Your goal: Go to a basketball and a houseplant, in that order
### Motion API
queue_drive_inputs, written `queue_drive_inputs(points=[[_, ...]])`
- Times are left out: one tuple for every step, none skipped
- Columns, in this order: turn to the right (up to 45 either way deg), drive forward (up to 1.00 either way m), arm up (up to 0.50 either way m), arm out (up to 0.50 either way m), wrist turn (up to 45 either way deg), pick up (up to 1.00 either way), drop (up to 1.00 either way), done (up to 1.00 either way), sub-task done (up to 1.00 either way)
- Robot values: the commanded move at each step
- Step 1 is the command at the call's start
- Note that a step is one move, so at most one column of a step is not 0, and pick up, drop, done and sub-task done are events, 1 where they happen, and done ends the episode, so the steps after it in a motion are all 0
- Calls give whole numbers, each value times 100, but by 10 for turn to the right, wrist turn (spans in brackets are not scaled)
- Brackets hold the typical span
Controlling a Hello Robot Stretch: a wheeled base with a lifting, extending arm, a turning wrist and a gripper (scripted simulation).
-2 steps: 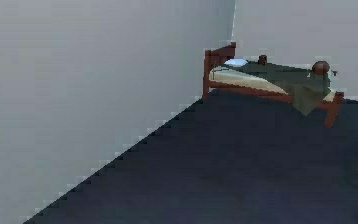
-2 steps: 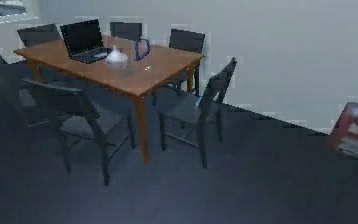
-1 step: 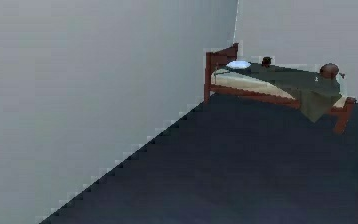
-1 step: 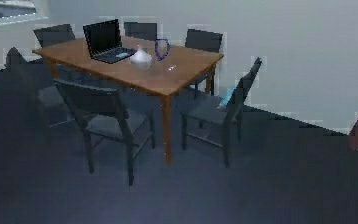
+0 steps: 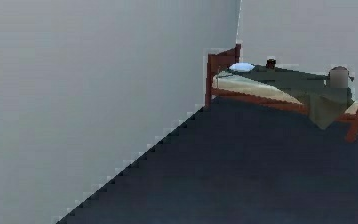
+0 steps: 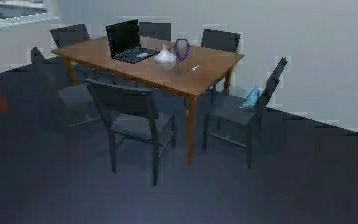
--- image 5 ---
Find grey cylinder shaped object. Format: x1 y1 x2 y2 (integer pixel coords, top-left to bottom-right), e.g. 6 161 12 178
328 65 351 89

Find red wooden bed green blanket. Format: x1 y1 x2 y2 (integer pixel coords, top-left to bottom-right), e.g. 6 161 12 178
204 43 358 144

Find pale blue pillow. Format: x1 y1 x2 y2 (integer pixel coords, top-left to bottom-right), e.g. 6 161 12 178
228 62 256 73

